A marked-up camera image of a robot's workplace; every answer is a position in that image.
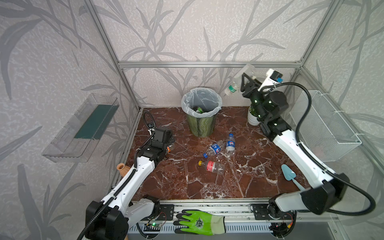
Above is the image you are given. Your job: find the green work glove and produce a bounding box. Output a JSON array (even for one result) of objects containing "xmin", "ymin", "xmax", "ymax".
[{"xmin": 173, "ymin": 210, "xmax": 226, "ymax": 236}]

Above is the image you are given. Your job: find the upright-lying Pepsi bottle blue cap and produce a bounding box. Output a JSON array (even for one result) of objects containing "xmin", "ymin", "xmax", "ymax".
[{"xmin": 226, "ymin": 133, "xmax": 236, "ymax": 157}]

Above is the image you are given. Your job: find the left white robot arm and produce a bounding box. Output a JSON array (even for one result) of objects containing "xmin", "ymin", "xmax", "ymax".
[{"xmin": 78, "ymin": 127, "xmax": 175, "ymax": 240}]

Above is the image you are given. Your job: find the green circuit board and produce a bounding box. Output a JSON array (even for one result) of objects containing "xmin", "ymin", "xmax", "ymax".
[{"xmin": 144, "ymin": 222, "xmax": 164, "ymax": 232}]

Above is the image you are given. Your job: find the green label soda bottle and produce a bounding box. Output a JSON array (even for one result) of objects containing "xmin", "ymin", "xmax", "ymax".
[{"xmin": 193, "ymin": 107, "xmax": 205, "ymax": 114}]

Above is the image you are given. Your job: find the red label bottle yellow cap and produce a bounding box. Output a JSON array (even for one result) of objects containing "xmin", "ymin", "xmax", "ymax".
[{"xmin": 198, "ymin": 161, "xmax": 225, "ymax": 175}]

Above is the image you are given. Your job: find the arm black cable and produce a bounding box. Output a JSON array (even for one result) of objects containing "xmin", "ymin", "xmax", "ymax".
[
  {"xmin": 76, "ymin": 109, "xmax": 158, "ymax": 240},
  {"xmin": 268, "ymin": 81, "xmax": 376, "ymax": 217}
]

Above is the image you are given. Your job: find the light blue garden trowel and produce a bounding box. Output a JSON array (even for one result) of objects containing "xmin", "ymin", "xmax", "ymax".
[{"xmin": 281, "ymin": 164, "xmax": 305, "ymax": 191}]

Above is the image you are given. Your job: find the clear acrylic wall shelf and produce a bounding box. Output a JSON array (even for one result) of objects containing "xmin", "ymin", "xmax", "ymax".
[{"xmin": 42, "ymin": 94, "xmax": 120, "ymax": 163}]

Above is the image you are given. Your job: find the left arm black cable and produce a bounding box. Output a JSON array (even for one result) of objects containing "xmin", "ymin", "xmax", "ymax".
[{"xmin": 76, "ymin": 109, "xmax": 158, "ymax": 240}]

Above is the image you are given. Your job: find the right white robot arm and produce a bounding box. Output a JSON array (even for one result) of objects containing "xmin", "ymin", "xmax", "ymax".
[{"xmin": 240, "ymin": 71, "xmax": 349, "ymax": 216}]

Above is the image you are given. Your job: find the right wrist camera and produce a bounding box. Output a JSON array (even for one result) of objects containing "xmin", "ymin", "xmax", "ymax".
[{"xmin": 258, "ymin": 69, "xmax": 283, "ymax": 93}]

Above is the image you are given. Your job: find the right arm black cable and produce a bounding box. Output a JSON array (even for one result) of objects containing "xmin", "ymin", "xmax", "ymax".
[{"xmin": 268, "ymin": 81, "xmax": 376, "ymax": 217}]

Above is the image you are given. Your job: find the crushed Pepsi bottle blue cap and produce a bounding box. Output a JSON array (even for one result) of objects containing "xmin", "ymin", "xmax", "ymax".
[{"xmin": 203, "ymin": 141, "xmax": 225, "ymax": 159}]

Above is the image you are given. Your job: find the small terracotta pot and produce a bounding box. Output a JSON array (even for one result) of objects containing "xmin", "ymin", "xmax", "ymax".
[{"xmin": 117, "ymin": 163, "xmax": 131, "ymax": 178}]

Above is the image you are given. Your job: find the green wood-pattern trash bin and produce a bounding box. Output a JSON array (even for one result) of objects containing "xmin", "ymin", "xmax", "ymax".
[{"xmin": 187, "ymin": 115, "xmax": 217, "ymax": 138}]

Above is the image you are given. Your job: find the clear plastic bin liner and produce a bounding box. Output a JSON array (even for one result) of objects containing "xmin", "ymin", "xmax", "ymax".
[{"xmin": 181, "ymin": 88, "xmax": 223, "ymax": 118}]

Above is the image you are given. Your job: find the white flower pot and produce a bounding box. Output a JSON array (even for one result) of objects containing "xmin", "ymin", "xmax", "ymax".
[{"xmin": 248, "ymin": 106, "xmax": 261, "ymax": 126}]

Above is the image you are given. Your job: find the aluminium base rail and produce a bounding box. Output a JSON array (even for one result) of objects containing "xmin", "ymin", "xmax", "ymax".
[{"xmin": 125, "ymin": 197, "xmax": 340, "ymax": 235}]

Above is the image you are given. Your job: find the white wire mesh basket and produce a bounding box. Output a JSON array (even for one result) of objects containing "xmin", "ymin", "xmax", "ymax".
[{"xmin": 299, "ymin": 90, "xmax": 362, "ymax": 163}]

